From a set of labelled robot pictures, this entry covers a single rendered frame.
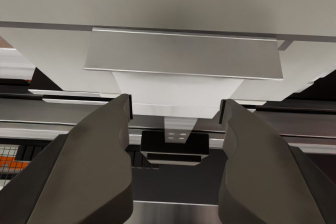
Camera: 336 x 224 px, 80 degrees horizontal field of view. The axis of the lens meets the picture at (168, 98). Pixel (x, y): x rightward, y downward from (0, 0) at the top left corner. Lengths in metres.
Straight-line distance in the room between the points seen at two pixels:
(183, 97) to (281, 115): 0.35
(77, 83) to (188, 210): 0.13
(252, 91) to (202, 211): 0.10
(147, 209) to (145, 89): 0.09
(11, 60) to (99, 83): 0.10
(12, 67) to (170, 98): 0.17
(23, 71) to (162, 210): 0.19
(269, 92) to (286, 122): 0.32
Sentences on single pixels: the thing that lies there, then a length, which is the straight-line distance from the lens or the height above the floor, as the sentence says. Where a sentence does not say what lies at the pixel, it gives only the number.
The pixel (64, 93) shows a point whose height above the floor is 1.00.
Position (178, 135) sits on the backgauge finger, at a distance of 0.29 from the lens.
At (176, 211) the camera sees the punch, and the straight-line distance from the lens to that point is 0.17.
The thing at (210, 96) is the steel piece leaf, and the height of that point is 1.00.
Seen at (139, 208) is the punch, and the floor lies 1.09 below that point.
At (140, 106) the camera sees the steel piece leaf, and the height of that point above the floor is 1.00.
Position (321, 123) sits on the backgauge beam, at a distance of 0.53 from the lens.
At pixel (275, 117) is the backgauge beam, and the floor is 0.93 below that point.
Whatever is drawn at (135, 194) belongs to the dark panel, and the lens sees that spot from 0.68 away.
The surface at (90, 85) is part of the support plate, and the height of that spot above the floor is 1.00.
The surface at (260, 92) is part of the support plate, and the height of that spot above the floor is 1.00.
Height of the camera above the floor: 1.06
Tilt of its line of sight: 22 degrees down
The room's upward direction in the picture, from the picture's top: 177 degrees counter-clockwise
